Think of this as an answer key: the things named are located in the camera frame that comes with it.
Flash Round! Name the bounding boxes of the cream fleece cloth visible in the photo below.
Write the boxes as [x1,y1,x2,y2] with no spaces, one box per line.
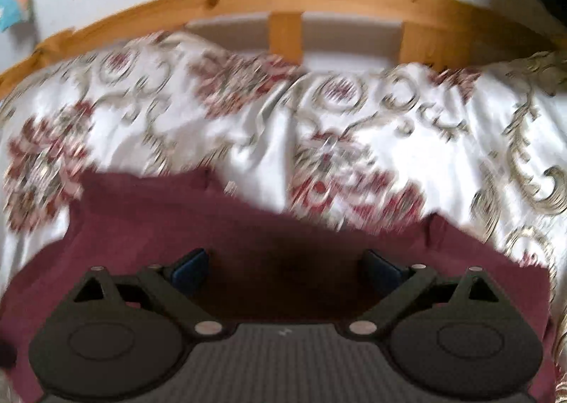
[551,363,567,403]
[0,365,16,403]

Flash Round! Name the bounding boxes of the maroon long-sleeve sweater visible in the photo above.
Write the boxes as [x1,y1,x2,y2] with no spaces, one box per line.
[0,168,560,403]

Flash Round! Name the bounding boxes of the white floral bedspread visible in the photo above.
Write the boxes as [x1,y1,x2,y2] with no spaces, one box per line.
[0,28,567,370]

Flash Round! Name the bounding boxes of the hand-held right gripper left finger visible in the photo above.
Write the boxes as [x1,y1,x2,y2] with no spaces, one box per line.
[66,247,228,339]

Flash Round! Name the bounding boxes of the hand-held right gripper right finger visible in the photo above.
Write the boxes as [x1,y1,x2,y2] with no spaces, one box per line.
[342,248,509,339]

